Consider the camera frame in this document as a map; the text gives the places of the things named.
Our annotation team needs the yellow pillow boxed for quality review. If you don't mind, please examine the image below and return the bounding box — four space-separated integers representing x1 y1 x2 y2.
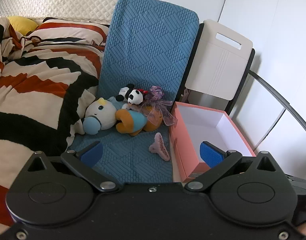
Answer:
7 16 39 36

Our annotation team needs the panda plush toy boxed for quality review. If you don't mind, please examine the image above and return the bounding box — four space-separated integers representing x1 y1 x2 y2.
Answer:
115 84 145 105

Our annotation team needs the orange and blue plush toy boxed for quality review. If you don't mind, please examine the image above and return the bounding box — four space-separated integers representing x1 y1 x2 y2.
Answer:
115 104 166 137

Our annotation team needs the white wardrobe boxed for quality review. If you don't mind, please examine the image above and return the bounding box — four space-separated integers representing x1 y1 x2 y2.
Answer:
217 0 306 155

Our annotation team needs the white quilted headboard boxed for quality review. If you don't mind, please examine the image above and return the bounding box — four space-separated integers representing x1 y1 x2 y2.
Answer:
0 0 135 22

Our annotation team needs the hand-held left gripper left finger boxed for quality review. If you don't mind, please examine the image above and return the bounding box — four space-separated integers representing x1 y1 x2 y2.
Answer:
27 141 122 193

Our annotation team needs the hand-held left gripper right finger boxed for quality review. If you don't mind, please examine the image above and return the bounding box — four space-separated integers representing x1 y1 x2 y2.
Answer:
184 141 283 193

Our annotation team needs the purple organza ribbon scrunchie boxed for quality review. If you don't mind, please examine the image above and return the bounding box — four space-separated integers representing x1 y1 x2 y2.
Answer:
140 85 178 127

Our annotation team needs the pink cardboard box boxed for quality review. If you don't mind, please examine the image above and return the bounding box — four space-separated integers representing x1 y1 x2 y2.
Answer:
169 102 257 183

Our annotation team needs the orange black cream striped blanket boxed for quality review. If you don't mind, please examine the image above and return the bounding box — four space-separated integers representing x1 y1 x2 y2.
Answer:
0 16 110 233

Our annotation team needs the grey curved tube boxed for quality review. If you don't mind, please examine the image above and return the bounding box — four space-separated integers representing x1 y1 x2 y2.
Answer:
248 70 306 140

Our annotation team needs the pink hair claw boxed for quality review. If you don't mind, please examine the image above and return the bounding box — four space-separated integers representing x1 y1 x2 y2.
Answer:
149 132 170 161

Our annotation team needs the blue textured mat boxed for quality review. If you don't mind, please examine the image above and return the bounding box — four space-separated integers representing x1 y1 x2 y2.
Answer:
68 0 200 183

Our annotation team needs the black chair frame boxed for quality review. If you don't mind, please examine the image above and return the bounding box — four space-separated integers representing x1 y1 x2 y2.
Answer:
177 22 256 117

